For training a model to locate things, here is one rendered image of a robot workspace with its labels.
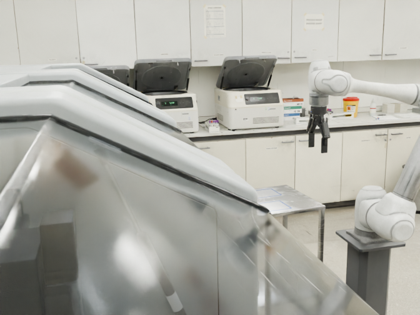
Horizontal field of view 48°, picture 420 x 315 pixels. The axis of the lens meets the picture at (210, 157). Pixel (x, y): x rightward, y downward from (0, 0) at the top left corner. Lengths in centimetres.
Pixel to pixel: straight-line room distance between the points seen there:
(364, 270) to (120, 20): 307
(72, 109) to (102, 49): 377
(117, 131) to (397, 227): 171
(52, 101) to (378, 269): 212
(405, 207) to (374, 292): 55
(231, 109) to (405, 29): 214
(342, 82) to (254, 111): 252
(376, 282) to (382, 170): 275
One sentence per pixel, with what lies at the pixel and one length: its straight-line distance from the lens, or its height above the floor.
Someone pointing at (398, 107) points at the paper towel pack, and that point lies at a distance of 579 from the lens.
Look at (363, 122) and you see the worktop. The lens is 502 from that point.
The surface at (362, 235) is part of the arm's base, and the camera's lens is 256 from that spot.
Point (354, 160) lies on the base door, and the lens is 507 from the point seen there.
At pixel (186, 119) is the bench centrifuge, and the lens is 437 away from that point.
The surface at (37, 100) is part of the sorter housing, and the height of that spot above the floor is 161.
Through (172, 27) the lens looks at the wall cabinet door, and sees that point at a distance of 459.
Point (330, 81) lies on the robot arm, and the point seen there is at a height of 153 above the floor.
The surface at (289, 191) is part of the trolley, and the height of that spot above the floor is 82.
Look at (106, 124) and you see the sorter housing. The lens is 77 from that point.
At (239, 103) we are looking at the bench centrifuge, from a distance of 449.
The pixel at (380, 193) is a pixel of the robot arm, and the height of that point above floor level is 96.
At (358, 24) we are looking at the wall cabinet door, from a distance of 526.
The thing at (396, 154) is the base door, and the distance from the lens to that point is 533.
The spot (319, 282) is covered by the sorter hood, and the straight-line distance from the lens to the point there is 55.
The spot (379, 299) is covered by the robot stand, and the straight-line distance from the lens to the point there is 271.
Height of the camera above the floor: 169
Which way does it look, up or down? 13 degrees down
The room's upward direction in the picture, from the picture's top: 1 degrees counter-clockwise
